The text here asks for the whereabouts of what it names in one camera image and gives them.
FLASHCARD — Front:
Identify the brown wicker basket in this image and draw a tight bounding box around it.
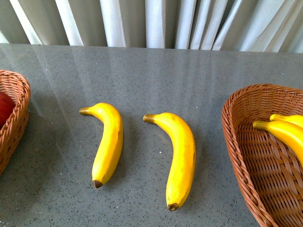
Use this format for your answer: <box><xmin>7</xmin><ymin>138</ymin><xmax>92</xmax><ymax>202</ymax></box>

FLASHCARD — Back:
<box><xmin>222</xmin><ymin>84</ymin><xmax>303</xmax><ymax>227</ymax></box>
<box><xmin>0</xmin><ymin>70</ymin><xmax>31</xmax><ymax>173</ymax></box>

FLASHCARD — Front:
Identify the white pleated curtain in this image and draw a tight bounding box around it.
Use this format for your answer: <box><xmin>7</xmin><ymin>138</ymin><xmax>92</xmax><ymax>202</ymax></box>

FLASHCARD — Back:
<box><xmin>0</xmin><ymin>0</ymin><xmax>303</xmax><ymax>53</ymax></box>

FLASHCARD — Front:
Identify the left brown wicker basket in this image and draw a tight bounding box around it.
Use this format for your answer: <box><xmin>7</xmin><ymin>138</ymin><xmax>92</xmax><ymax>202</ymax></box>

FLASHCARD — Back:
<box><xmin>0</xmin><ymin>70</ymin><xmax>31</xmax><ymax>173</ymax></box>

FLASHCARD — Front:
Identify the red yellow apple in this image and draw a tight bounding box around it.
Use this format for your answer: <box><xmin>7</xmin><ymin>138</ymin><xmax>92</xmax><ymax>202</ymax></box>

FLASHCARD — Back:
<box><xmin>0</xmin><ymin>92</ymin><xmax>16</xmax><ymax>128</ymax></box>

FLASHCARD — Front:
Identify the right brown wicker basket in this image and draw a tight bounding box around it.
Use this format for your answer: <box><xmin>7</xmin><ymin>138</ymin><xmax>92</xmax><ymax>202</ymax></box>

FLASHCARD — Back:
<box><xmin>222</xmin><ymin>84</ymin><xmax>303</xmax><ymax>227</ymax></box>

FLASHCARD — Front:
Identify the banana in basket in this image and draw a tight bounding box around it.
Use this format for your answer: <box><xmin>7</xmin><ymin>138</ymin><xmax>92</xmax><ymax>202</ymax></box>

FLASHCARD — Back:
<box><xmin>269</xmin><ymin>114</ymin><xmax>303</xmax><ymax>128</ymax></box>
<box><xmin>253</xmin><ymin>121</ymin><xmax>303</xmax><ymax>165</ymax></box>

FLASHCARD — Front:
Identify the front banana in basket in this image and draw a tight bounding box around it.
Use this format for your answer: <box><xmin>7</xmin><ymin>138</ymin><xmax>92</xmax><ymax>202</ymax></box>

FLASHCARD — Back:
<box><xmin>253</xmin><ymin>121</ymin><xmax>303</xmax><ymax>165</ymax></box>

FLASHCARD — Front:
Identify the yellow banana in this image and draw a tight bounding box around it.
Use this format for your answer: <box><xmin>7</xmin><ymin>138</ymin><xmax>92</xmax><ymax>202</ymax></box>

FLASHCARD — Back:
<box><xmin>79</xmin><ymin>103</ymin><xmax>124</xmax><ymax>189</ymax></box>
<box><xmin>143</xmin><ymin>113</ymin><xmax>196</xmax><ymax>211</ymax></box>

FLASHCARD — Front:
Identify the rear banana in basket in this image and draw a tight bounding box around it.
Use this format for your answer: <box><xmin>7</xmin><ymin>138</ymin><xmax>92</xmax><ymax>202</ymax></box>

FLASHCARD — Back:
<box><xmin>269</xmin><ymin>114</ymin><xmax>303</xmax><ymax>128</ymax></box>

